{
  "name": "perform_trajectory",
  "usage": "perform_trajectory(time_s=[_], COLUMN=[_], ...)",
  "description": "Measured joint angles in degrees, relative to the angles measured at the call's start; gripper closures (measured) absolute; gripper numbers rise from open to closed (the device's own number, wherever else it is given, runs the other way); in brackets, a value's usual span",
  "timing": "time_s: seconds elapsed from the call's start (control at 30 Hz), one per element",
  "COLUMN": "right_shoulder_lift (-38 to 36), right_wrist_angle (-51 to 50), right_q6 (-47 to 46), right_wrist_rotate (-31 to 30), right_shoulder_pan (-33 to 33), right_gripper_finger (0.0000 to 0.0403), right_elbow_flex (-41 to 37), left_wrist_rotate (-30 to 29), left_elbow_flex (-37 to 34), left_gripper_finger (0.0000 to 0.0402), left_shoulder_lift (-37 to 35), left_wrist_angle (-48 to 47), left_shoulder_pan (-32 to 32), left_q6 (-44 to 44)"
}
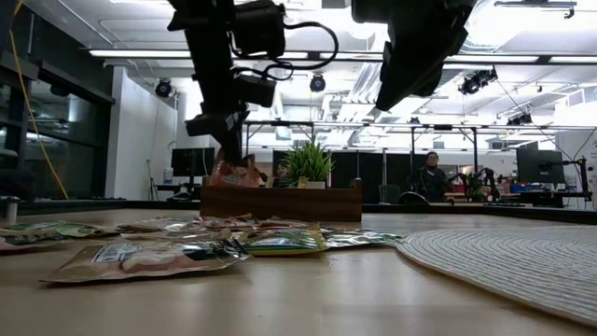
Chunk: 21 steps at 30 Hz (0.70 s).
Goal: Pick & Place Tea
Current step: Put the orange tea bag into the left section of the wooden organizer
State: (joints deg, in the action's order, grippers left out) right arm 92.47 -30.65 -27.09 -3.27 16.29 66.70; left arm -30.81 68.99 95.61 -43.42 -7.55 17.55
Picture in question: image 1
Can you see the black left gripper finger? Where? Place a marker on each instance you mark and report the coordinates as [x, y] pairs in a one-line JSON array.
[[238, 147], [225, 147]]

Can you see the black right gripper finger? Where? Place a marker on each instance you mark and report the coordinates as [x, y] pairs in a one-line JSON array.
[[396, 74]]

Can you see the dark wooden tea box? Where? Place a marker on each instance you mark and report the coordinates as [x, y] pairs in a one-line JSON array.
[[280, 204]]

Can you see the beige tea sachet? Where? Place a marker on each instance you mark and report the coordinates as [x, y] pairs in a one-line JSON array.
[[140, 263], [172, 229]]

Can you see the dark silver foil packet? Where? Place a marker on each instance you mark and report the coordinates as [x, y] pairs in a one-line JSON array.
[[364, 239]]

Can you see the dark green tea sachet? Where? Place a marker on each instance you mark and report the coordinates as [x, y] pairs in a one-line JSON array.
[[28, 239]]

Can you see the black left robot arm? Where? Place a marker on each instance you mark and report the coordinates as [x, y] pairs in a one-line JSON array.
[[205, 23]]

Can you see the background black robot arm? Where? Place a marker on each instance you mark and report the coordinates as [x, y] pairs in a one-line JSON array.
[[489, 179]]

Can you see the black computer monitor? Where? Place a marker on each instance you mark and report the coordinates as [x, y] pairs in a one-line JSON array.
[[540, 166], [192, 162]]

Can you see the white bottle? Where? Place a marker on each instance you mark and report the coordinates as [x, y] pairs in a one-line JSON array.
[[168, 175]]

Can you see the green potted plant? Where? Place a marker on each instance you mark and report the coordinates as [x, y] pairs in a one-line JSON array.
[[308, 161]]

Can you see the black ceiling spotlight cluster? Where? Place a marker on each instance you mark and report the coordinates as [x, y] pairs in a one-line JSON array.
[[476, 81]]

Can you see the long led light bar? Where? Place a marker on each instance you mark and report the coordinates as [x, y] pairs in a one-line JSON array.
[[140, 53]]

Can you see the black office partition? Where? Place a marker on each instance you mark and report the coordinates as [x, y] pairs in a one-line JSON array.
[[359, 168]]

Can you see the person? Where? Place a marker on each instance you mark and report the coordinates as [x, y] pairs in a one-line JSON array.
[[431, 179]]

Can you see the black office chair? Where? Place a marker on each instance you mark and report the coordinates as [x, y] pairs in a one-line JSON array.
[[413, 198]]

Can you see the small background plant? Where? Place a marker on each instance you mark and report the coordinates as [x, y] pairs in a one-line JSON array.
[[475, 192]]

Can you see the blue box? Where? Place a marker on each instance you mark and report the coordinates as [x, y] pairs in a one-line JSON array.
[[527, 188]]

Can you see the dark office desk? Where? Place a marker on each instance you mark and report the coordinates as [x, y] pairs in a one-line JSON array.
[[550, 198]]

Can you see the white round woven placemat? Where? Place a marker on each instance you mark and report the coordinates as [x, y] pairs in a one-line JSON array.
[[513, 266]]

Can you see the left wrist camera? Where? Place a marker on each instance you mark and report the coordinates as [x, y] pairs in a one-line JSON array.
[[254, 91]]

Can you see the black metal workstation frame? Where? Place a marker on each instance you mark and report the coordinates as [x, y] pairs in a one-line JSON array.
[[475, 158]]

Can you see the white cylindrical post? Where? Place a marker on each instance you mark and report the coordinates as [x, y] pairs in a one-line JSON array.
[[11, 211]]

